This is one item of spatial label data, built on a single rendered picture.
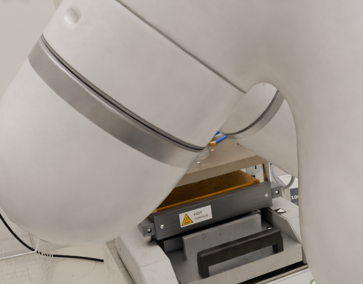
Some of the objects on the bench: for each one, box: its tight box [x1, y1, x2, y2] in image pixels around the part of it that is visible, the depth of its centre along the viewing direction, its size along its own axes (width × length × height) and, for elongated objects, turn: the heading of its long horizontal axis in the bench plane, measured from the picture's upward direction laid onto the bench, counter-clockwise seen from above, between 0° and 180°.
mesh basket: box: [0, 222, 57, 284], centre depth 122 cm, size 22×26×13 cm
